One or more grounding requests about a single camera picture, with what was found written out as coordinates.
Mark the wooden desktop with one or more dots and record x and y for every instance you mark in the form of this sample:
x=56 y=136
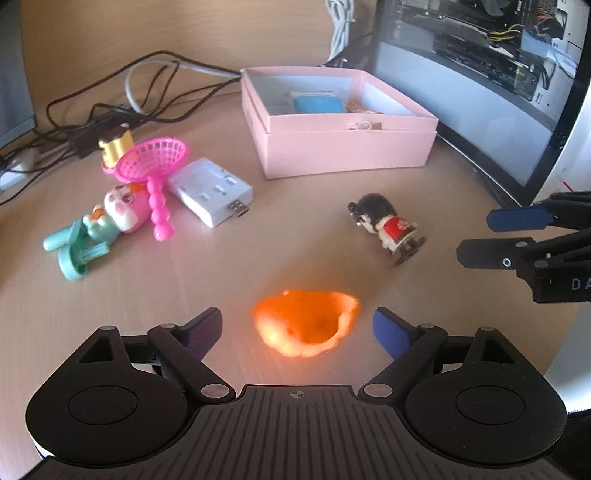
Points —
x=300 y=240

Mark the white power adapter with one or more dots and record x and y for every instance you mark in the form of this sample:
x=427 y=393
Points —
x=16 y=173

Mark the orange pink soft toy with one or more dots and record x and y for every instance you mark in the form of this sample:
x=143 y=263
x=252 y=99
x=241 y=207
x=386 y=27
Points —
x=304 y=323

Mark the pink bunny toy teal legs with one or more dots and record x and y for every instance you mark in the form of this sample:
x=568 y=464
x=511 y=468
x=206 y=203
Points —
x=122 y=210

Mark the gold crown toy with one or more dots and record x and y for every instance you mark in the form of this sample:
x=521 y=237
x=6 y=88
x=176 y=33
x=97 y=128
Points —
x=115 y=145

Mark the small pastel toy figure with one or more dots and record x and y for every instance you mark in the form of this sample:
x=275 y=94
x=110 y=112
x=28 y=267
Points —
x=362 y=110

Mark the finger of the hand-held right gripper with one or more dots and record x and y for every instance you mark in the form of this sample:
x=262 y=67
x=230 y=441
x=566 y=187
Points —
x=517 y=218
x=489 y=254

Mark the black power brick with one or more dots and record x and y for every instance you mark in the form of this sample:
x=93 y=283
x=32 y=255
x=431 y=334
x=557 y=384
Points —
x=90 y=136

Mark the computer monitor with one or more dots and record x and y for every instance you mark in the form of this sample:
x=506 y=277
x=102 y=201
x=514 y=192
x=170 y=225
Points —
x=14 y=69

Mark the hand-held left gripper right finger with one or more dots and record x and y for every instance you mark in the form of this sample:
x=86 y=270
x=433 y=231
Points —
x=390 y=334

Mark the pink toy net basket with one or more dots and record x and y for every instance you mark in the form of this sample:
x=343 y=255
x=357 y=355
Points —
x=152 y=159

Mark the pink cardboard box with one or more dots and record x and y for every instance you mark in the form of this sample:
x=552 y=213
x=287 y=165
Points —
x=346 y=147

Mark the white USB adapter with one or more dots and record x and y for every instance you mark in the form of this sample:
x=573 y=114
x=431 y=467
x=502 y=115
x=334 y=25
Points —
x=207 y=189

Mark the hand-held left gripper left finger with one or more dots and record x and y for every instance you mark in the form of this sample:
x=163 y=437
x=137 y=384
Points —
x=203 y=330

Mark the black and red toy figure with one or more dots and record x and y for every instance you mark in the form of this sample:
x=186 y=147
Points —
x=388 y=226

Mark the blue tissue packet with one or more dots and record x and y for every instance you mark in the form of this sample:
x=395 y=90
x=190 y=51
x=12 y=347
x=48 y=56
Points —
x=318 y=104

